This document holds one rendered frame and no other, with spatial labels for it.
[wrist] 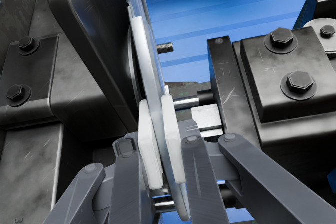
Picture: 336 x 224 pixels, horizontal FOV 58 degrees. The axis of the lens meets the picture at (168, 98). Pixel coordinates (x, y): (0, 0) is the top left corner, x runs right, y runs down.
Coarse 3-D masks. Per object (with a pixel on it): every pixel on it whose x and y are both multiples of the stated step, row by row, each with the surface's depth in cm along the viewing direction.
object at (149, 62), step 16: (128, 0) 20; (144, 0) 41; (144, 16) 41; (144, 32) 18; (144, 48) 18; (144, 64) 18; (144, 80) 18; (160, 80) 29; (160, 96) 27; (160, 112) 18; (160, 128) 19; (160, 144) 19; (176, 192) 21; (176, 208) 23
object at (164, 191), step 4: (164, 172) 36; (164, 176) 36; (164, 180) 37; (148, 184) 38; (164, 184) 38; (160, 188) 40; (164, 188) 40; (152, 192) 41; (156, 192) 41; (160, 192) 41; (164, 192) 41; (152, 196) 42
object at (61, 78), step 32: (64, 0) 15; (96, 0) 20; (64, 32) 16; (96, 32) 18; (128, 32) 28; (32, 64) 29; (64, 64) 29; (96, 64) 19; (128, 64) 26; (0, 96) 28; (32, 96) 27; (64, 96) 27; (96, 96) 26; (128, 96) 24; (96, 128) 30; (128, 128) 26
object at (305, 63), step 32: (288, 32) 33; (320, 32) 36; (256, 64) 33; (288, 64) 32; (320, 64) 31; (256, 96) 32; (288, 96) 30; (320, 96) 30; (256, 128) 33; (288, 128) 31; (320, 128) 31; (288, 160) 35; (320, 160) 36
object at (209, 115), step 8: (216, 104) 42; (192, 112) 41; (200, 112) 41; (208, 112) 41; (216, 112) 41; (200, 120) 40; (208, 120) 40; (216, 120) 40; (200, 128) 40; (208, 128) 40; (216, 128) 40; (208, 136) 40; (216, 136) 40
